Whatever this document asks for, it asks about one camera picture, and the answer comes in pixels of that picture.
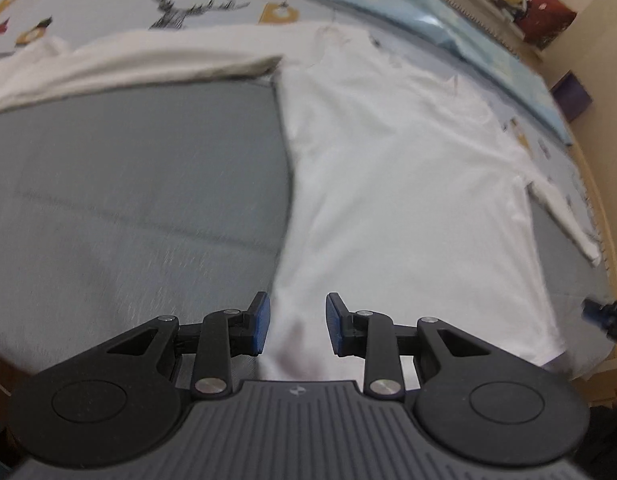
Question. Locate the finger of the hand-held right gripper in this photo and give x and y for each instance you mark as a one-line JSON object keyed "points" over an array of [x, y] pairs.
{"points": [[605, 317]]}

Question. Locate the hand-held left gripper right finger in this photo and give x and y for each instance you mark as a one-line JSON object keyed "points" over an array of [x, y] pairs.
{"points": [[333, 322]]}

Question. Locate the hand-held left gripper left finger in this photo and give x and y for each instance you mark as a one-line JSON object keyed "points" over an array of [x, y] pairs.
{"points": [[262, 320]]}

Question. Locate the white shirt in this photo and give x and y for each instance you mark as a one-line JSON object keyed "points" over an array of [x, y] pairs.
{"points": [[413, 185]]}

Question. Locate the purple box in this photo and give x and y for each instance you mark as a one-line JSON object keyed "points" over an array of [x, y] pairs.
{"points": [[573, 97]]}

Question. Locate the red bag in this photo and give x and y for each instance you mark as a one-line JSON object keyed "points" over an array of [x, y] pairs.
{"points": [[545, 17]]}

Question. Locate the light blue sheet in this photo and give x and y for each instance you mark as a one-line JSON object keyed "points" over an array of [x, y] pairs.
{"points": [[438, 25]]}

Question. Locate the printed bed sheet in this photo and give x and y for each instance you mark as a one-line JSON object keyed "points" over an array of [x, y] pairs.
{"points": [[113, 5]]}

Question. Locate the wooden bed frame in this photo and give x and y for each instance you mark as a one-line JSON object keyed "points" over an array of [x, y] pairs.
{"points": [[600, 195]]}

